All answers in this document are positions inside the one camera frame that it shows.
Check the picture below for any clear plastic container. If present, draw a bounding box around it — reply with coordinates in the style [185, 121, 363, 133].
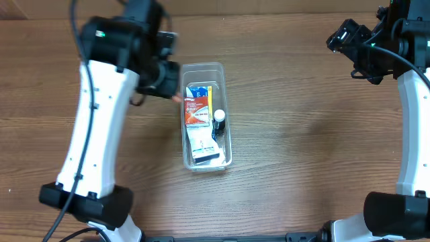
[181, 63, 232, 171]

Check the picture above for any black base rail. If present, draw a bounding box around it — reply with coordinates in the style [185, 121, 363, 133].
[144, 231, 333, 242]

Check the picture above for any red white medicine box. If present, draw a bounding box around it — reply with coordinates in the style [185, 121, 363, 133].
[184, 97, 210, 128]

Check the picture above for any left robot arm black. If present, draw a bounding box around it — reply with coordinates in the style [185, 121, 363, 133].
[39, 0, 180, 241]

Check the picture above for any blue yellow VapoDrops box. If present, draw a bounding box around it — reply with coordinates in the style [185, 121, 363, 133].
[186, 86, 213, 120]

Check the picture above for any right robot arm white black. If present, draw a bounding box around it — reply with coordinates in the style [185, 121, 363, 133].
[314, 0, 429, 241]

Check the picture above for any dark syrup bottle white cap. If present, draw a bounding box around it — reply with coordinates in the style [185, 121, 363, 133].
[212, 109, 226, 135]

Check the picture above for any orange tablet tube white cap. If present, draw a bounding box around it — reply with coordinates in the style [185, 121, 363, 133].
[171, 95, 183, 103]

